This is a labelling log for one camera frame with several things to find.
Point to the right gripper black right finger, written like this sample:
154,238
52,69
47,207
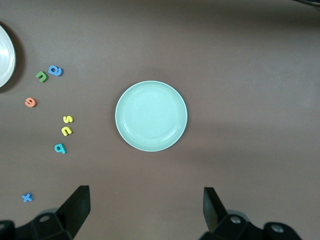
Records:
212,212

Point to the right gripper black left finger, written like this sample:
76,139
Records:
75,212

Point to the teal foam letter b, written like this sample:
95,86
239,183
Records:
63,150

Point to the yellow foam letter u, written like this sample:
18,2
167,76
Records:
68,132

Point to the yellow foam letter s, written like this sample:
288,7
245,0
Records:
68,119

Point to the light green plate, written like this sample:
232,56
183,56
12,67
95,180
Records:
151,115

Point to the blue foam letter x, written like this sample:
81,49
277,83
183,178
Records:
27,197

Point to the orange foam letter e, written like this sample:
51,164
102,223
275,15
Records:
33,103

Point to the green foam letter u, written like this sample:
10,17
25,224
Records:
44,79

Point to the blue foam letter a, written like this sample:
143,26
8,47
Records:
59,72

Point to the beige plate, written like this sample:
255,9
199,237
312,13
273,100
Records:
3,57

